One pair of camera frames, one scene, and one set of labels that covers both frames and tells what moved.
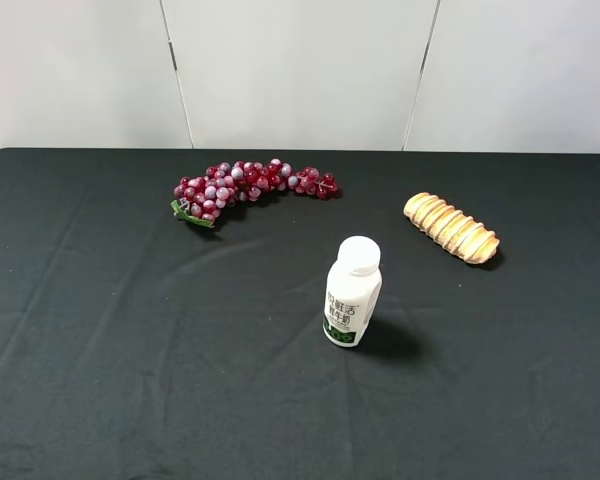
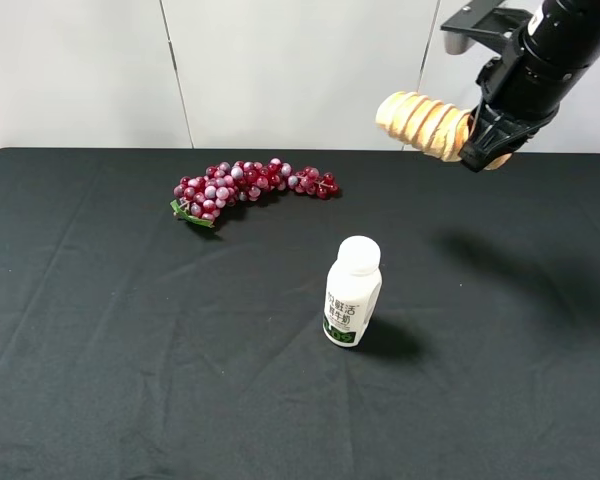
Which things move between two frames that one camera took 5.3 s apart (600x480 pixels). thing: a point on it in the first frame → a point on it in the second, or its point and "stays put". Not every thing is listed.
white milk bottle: x=353 y=286 stays put
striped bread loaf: x=461 y=234 → x=433 y=126
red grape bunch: x=201 y=197 stays put
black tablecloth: x=120 y=342 stays put
